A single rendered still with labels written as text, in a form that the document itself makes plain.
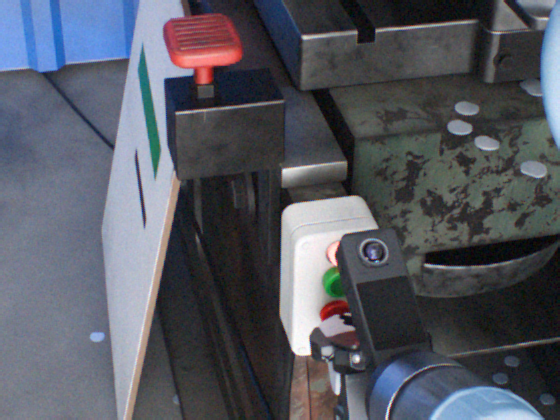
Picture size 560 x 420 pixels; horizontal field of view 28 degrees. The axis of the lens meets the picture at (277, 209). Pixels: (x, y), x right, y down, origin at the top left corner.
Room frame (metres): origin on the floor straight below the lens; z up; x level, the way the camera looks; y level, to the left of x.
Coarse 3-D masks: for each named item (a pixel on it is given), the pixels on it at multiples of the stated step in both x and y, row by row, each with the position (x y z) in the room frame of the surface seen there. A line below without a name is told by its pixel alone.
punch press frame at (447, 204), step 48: (336, 96) 0.92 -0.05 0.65; (384, 96) 0.93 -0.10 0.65; (432, 96) 0.93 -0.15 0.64; (480, 96) 0.93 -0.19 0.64; (528, 96) 0.93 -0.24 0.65; (384, 144) 0.86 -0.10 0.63; (432, 144) 0.87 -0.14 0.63; (528, 144) 0.89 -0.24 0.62; (384, 192) 0.86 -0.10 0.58; (432, 192) 0.87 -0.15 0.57; (480, 192) 0.88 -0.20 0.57; (528, 192) 0.89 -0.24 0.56; (432, 240) 0.87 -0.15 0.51; (480, 240) 0.88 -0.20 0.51
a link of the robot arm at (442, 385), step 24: (408, 384) 0.51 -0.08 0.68; (432, 384) 0.49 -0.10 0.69; (456, 384) 0.48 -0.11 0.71; (480, 384) 0.48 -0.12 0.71; (408, 408) 0.48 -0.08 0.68; (432, 408) 0.46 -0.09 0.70; (456, 408) 0.45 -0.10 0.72; (480, 408) 0.44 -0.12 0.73; (504, 408) 0.44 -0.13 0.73; (528, 408) 0.45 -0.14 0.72
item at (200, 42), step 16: (192, 16) 0.85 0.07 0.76; (208, 16) 0.86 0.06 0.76; (224, 16) 0.86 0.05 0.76; (176, 32) 0.83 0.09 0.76; (192, 32) 0.83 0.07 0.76; (208, 32) 0.83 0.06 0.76; (224, 32) 0.83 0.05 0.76; (176, 48) 0.80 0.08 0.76; (192, 48) 0.80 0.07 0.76; (208, 48) 0.80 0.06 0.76; (224, 48) 0.80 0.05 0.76; (240, 48) 0.81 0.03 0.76; (176, 64) 0.79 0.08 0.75; (192, 64) 0.79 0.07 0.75; (208, 64) 0.79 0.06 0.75; (224, 64) 0.80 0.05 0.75; (208, 80) 0.82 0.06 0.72
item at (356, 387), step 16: (336, 336) 0.63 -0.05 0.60; (352, 336) 0.63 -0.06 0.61; (336, 352) 0.61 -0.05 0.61; (352, 352) 0.60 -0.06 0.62; (400, 352) 0.56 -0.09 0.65; (336, 368) 0.61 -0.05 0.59; (352, 368) 0.60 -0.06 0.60; (384, 368) 0.55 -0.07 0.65; (352, 384) 0.59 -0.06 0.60; (368, 384) 0.55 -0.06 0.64; (352, 400) 0.58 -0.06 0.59; (368, 400) 0.54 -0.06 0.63; (336, 416) 0.60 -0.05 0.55; (352, 416) 0.57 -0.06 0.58; (368, 416) 0.54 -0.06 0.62
